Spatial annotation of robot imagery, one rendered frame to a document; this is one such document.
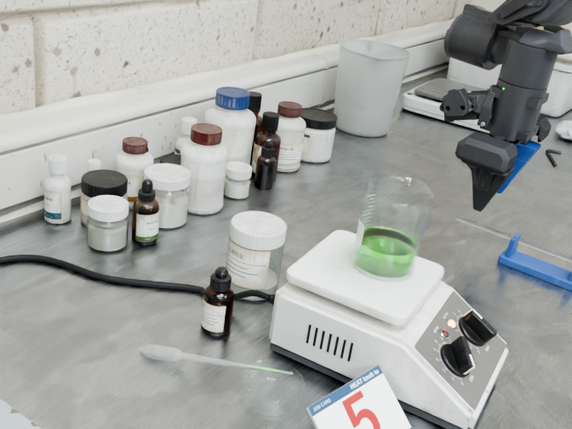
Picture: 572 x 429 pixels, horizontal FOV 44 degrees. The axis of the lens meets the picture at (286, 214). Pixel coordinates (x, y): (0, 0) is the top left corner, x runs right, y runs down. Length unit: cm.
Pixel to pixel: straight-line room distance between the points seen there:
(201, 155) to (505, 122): 37
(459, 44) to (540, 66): 10
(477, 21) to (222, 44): 44
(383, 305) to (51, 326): 31
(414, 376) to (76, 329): 31
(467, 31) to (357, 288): 38
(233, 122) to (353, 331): 44
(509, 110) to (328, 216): 28
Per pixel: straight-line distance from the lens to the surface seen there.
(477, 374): 67
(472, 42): 89
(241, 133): 99
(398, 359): 63
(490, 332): 69
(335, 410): 59
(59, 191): 87
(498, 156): 82
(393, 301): 63
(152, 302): 75
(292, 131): 106
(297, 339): 66
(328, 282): 64
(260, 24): 124
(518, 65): 86
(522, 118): 88
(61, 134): 91
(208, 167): 90
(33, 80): 92
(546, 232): 108
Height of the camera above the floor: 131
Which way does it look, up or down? 26 degrees down
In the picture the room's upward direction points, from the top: 8 degrees clockwise
